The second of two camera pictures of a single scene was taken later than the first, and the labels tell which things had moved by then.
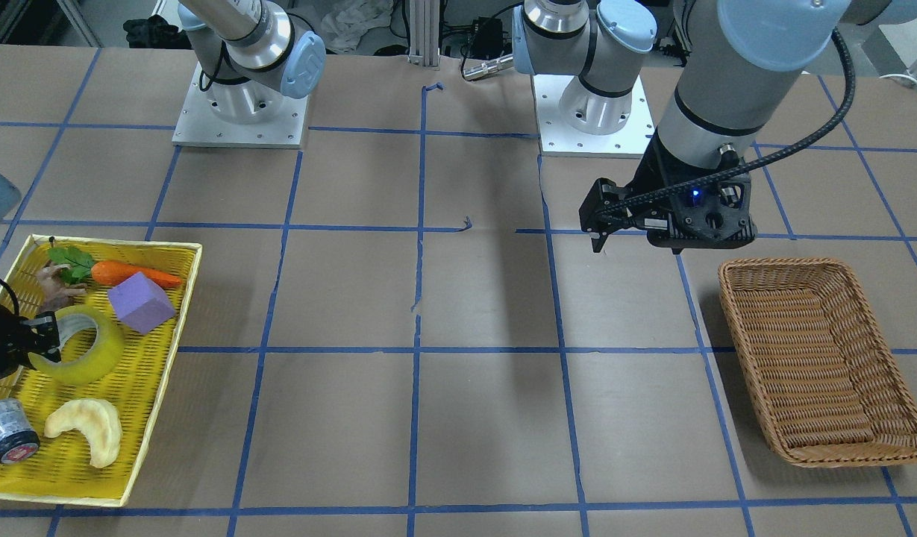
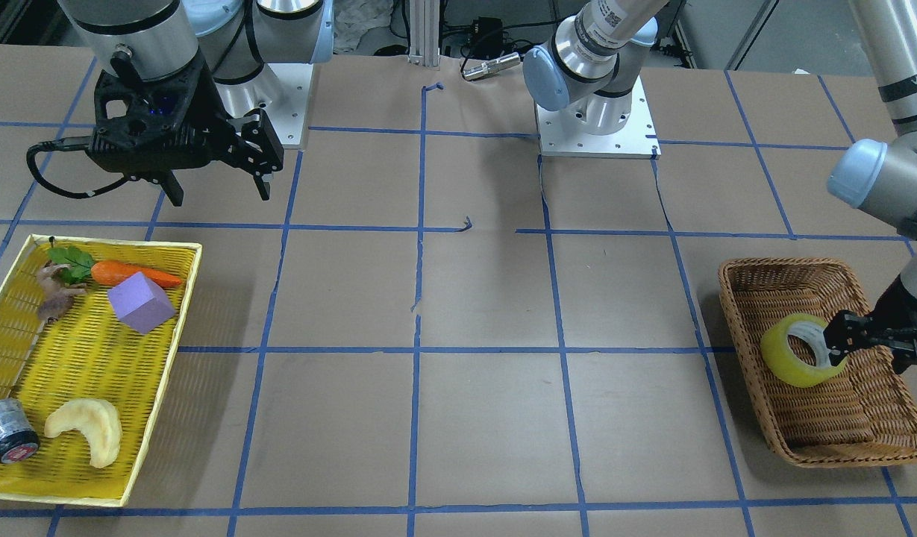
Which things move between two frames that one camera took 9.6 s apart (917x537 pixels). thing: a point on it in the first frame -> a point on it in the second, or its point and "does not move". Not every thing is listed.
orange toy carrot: (106, 271) does not move
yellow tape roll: (105, 357) -> (785, 364)
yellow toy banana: (98, 420) does not move
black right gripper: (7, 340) -> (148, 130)
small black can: (10, 429) does not move
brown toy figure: (54, 293) does not move
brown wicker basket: (821, 364) does not move
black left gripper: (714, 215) -> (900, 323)
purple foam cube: (142, 304) does not move
